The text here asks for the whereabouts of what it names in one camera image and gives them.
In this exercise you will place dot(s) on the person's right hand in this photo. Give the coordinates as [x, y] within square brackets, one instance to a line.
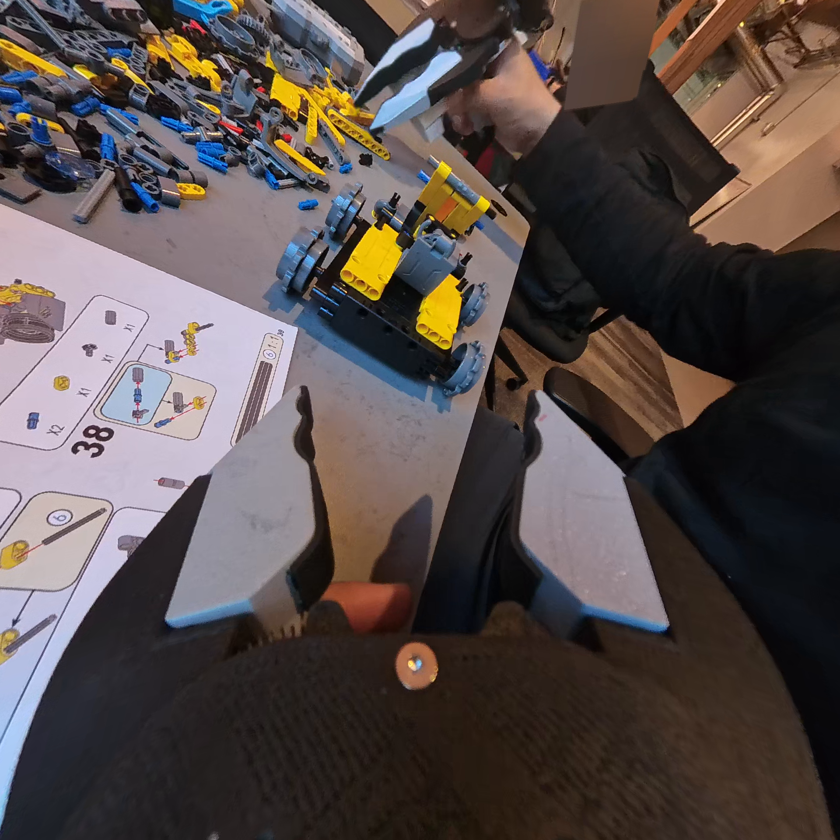
[512, 105]

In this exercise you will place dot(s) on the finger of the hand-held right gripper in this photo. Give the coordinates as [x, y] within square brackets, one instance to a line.
[446, 75]
[400, 59]

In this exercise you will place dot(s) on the person's dark torso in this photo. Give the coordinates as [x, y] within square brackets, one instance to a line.
[754, 558]

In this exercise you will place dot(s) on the grey toy motor hub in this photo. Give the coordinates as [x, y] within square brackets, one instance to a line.
[321, 33]

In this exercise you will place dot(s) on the black chair armrest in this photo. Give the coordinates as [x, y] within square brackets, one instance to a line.
[590, 407]

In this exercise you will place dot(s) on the blue curved toy panel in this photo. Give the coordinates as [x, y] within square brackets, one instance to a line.
[200, 8]

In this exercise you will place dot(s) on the person's left hand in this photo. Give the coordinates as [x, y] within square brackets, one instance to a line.
[367, 607]

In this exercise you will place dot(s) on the pile of small building pieces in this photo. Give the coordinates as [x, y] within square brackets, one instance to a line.
[131, 98]

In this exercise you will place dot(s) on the white instruction booklet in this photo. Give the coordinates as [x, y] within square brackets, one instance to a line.
[98, 394]

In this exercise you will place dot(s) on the yellow toy vehicle model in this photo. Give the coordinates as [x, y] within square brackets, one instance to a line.
[387, 289]

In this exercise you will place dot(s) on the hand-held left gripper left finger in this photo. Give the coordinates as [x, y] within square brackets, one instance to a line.
[256, 518]

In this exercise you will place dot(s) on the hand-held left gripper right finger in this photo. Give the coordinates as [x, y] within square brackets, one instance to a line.
[584, 525]

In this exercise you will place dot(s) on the long yellow toy beam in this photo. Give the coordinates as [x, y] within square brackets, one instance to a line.
[358, 134]

